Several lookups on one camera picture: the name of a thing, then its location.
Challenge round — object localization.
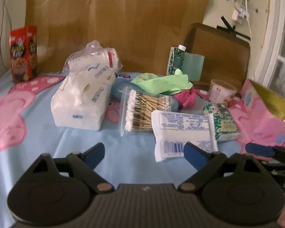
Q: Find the green patterned tissue pack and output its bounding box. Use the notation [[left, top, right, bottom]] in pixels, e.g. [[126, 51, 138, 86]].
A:
[[203, 103, 240, 142]]

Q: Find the small white tissue pack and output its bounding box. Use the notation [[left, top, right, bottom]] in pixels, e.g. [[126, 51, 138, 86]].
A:
[[151, 110, 218, 162]]

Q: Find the pink knitted cloth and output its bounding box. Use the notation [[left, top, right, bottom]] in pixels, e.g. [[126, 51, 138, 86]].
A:
[[172, 87, 197, 110]]

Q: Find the light green cloth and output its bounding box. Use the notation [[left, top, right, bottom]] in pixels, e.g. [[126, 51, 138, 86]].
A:
[[131, 69, 193, 95]]

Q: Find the blue plastic case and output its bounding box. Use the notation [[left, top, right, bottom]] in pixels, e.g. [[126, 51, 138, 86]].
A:
[[111, 78, 179, 112]]

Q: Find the pink macaron biscuit tin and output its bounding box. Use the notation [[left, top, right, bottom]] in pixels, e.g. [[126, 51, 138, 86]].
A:
[[229, 79, 285, 152]]

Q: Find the large white tissue pack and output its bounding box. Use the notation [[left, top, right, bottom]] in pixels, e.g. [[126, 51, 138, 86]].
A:
[[51, 64, 116, 131]]

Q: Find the blue pig print tablecloth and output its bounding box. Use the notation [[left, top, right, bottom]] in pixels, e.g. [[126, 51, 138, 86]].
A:
[[0, 69, 285, 228]]

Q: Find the pink white snack can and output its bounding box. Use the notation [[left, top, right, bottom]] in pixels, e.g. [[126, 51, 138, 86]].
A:
[[207, 79, 237, 107]]

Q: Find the white frosted glass door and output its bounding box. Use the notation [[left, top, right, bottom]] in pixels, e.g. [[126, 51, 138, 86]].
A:
[[249, 0, 285, 97]]

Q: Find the teal plastic cup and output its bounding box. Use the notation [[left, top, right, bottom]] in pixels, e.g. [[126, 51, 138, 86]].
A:
[[181, 52, 205, 82]]

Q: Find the clear bag of cotton pads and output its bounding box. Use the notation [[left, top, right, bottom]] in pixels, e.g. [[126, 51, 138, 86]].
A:
[[62, 40, 122, 74]]

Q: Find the green drink carton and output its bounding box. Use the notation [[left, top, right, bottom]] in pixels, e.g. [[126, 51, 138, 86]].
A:
[[166, 44, 186, 76]]

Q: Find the red cereal box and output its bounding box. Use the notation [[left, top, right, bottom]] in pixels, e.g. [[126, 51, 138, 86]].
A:
[[9, 25, 38, 83]]

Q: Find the white power adapter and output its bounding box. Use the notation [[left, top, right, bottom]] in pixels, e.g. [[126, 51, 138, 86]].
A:
[[231, 0, 250, 22]]

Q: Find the brown wood pattern sheet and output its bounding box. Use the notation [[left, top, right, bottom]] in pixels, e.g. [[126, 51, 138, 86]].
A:
[[25, 0, 209, 75]]

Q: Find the black thin cable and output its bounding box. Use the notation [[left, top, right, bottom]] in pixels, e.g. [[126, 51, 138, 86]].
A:
[[0, 0, 13, 71]]

